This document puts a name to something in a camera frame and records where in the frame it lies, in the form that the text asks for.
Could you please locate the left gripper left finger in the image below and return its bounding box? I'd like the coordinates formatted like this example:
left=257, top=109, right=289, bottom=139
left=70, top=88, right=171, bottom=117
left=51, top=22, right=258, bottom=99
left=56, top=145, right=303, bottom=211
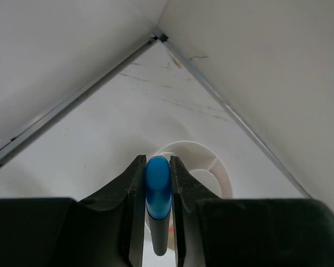
left=77, top=155, right=146, bottom=266

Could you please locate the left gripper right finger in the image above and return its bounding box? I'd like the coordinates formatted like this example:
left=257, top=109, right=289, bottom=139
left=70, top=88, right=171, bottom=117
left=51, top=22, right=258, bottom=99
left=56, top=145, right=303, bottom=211
left=170, top=156, right=218, bottom=266

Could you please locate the blue cap black highlighter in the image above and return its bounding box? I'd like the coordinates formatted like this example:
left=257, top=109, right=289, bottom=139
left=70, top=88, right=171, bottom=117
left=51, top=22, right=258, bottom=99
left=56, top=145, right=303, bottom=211
left=144, top=156, right=172, bottom=256

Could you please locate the aluminium frame rail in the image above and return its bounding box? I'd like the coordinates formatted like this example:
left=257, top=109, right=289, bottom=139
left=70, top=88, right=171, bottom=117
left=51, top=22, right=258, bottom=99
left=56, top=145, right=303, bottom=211
left=0, top=31, right=310, bottom=199

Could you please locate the white round divided container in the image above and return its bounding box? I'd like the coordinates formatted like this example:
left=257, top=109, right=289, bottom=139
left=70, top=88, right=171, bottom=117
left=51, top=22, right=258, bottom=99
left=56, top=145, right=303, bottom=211
left=146, top=141, right=233, bottom=251

